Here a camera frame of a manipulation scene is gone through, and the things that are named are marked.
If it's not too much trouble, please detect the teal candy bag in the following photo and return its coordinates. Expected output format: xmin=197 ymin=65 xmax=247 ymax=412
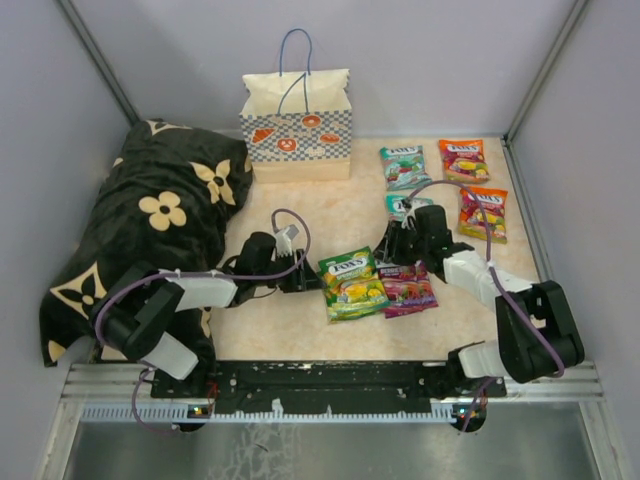
xmin=379 ymin=145 xmax=432 ymax=191
xmin=385 ymin=194 xmax=434 ymax=222

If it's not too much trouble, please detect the blue bag string handle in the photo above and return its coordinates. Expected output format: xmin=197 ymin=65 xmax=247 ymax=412
xmin=276 ymin=28 xmax=314 ymax=77

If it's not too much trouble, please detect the green candy bag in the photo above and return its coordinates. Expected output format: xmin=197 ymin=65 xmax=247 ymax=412
xmin=319 ymin=246 xmax=390 ymax=323

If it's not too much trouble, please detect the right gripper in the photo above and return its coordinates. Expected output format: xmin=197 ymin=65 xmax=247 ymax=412
xmin=371 ymin=220 xmax=429 ymax=267

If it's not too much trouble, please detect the checkered paper bag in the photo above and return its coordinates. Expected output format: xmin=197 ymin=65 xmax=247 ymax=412
xmin=239 ymin=69 xmax=352 ymax=183

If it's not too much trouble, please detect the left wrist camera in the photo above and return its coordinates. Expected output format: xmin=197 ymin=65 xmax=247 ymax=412
xmin=275 ymin=224 xmax=299 ymax=258

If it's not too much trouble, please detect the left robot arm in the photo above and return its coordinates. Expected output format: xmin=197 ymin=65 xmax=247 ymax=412
xmin=91 ymin=229 xmax=323 ymax=397

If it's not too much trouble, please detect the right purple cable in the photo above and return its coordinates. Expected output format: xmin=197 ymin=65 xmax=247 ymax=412
xmin=399 ymin=179 xmax=566 ymax=435

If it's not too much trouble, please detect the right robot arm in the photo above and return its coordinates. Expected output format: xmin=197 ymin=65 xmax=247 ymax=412
xmin=374 ymin=205 xmax=585 ymax=398

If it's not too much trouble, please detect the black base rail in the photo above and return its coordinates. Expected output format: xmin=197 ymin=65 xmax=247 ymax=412
xmin=151 ymin=360 xmax=484 ymax=416

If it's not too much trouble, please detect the aluminium frame rail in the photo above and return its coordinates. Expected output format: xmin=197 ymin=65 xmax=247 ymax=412
xmin=59 ymin=362 xmax=606 ymax=426

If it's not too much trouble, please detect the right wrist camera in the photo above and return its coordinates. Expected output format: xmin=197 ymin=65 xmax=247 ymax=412
xmin=399 ymin=197 xmax=416 ymax=230

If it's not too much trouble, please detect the orange candy bag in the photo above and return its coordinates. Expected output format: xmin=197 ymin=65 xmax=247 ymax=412
xmin=458 ymin=186 xmax=508 ymax=244
xmin=438 ymin=139 xmax=490 ymax=184

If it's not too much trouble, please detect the black floral pillow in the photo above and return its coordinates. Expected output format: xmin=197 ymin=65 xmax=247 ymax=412
xmin=39 ymin=119 xmax=253 ymax=367

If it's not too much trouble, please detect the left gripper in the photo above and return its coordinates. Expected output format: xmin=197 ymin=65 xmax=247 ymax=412
xmin=254 ymin=248 xmax=327 ymax=293

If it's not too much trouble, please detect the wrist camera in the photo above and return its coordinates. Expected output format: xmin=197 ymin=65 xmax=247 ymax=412
xmin=275 ymin=224 xmax=299 ymax=258
xmin=399 ymin=197 xmax=416 ymax=230

